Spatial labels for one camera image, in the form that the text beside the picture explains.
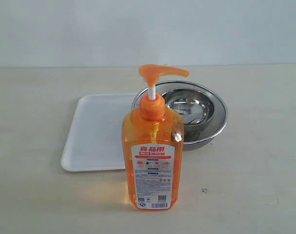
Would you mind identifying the orange dish soap pump bottle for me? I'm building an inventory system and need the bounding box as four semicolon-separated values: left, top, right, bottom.
121;64;189;210

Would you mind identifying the small stainless steel bowl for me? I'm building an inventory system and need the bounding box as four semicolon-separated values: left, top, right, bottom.
162;88;215;127

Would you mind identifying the large stainless steel basin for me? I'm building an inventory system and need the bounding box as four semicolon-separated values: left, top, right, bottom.
132;81;229;153

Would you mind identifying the white rectangular plastic tray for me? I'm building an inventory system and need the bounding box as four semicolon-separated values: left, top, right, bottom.
60;94;136;172

